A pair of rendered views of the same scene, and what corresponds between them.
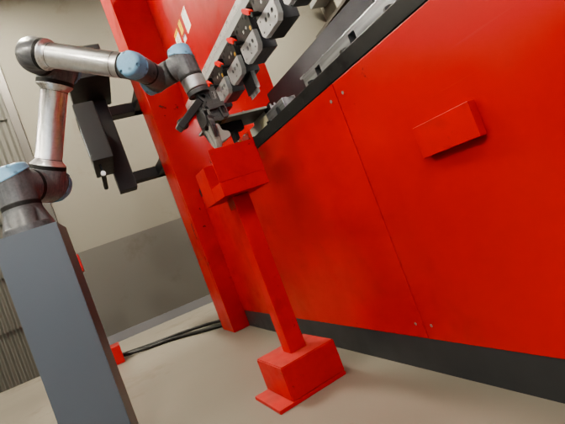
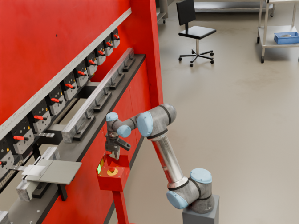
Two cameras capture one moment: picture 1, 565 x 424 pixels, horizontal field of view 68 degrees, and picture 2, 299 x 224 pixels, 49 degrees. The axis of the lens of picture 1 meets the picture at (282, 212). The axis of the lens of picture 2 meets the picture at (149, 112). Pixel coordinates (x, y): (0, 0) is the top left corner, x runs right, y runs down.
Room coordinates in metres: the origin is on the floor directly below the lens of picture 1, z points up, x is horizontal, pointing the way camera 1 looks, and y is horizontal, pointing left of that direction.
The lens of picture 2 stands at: (2.51, 1.50, 2.21)
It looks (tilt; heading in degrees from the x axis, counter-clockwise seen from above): 31 degrees down; 222
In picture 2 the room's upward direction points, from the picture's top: 6 degrees counter-clockwise
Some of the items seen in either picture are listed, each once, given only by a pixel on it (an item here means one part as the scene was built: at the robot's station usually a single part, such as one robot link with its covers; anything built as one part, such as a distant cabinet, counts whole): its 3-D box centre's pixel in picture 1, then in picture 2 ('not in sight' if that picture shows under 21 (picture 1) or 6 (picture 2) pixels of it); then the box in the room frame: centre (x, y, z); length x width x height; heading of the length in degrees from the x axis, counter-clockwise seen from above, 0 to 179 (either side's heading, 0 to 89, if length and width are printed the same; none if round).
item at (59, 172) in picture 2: (232, 121); (54, 171); (1.77, 0.06, 1.00); 0.26 x 0.18 x 0.01; 115
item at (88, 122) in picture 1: (94, 141); not in sight; (2.69, 0.97, 1.42); 0.45 x 0.12 x 0.36; 22
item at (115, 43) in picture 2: not in sight; (112, 38); (0.42, -0.75, 1.26); 0.15 x 0.09 x 0.17; 25
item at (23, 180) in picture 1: (15, 185); (200, 182); (1.35, 0.78, 0.94); 0.13 x 0.12 x 0.14; 168
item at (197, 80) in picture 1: (194, 86); (113, 132); (1.34, 0.12, 1.03); 0.08 x 0.08 x 0.05
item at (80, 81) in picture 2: not in sight; (77, 73); (1.14, -0.40, 1.26); 0.15 x 0.09 x 0.17; 25
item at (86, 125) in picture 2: not in sight; (84, 127); (1.27, -0.28, 0.89); 0.30 x 0.05 x 0.03; 25
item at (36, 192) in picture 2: not in sight; (48, 178); (1.78, -0.04, 0.89); 0.30 x 0.05 x 0.03; 25
